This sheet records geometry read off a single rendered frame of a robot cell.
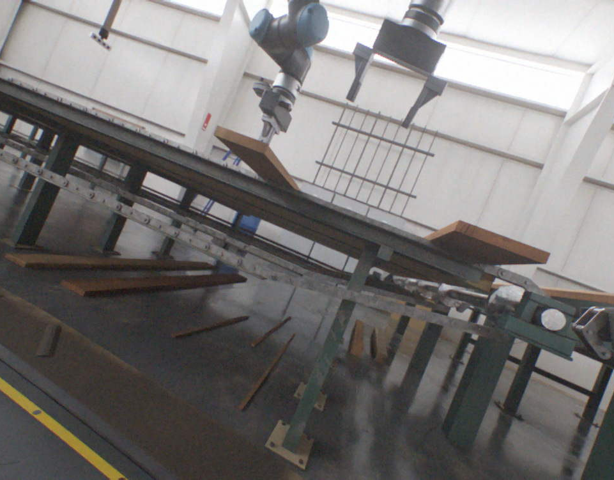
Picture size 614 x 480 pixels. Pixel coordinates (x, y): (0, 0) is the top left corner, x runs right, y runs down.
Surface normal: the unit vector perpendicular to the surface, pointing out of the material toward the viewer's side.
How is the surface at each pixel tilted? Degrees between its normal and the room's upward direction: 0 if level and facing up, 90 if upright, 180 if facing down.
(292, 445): 90
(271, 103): 90
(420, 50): 113
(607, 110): 99
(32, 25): 88
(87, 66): 91
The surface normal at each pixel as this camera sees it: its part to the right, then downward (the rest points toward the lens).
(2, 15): 0.90, 0.38
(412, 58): -0.32, 0.28
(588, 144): -0.23, 0.05
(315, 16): 0.69, 0.28
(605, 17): -0.43, 0.89
